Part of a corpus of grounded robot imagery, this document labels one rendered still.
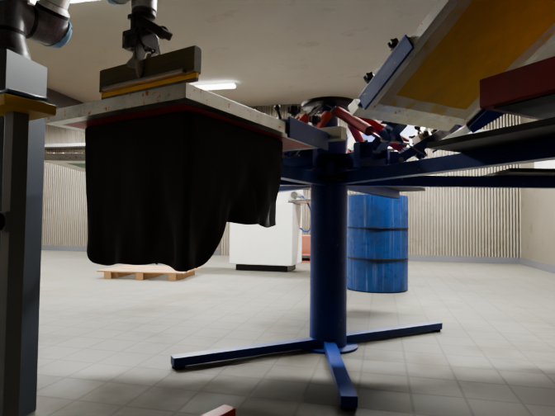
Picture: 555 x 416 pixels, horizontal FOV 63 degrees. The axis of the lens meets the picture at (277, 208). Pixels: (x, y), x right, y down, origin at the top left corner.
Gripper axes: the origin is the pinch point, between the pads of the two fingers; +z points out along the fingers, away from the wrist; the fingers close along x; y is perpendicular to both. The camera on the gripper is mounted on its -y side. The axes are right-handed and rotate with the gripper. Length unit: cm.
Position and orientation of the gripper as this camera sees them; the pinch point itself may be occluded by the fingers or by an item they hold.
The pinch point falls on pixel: (146, 76)
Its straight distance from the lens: 146.6
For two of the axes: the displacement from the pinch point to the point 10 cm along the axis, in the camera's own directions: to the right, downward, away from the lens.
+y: -8.5, 0.0, 5.2
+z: -0.2, 10.0, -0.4
